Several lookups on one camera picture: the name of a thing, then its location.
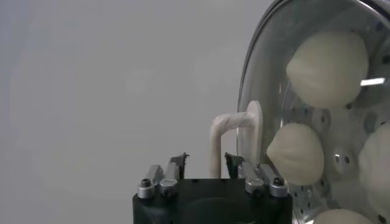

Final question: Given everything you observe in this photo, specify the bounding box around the white steamed baozi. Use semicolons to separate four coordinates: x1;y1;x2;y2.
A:
310;208;375;224
266;122;325;186
285;29;369;109
358;123;390;214

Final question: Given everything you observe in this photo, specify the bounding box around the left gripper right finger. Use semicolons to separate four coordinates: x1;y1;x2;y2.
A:
224;152;289;198

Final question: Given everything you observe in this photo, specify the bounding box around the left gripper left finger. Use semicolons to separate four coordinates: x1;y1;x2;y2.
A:
136;152;190;200

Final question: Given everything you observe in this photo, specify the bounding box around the round glass pot lid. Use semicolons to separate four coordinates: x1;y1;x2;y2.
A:
208;0;390;224

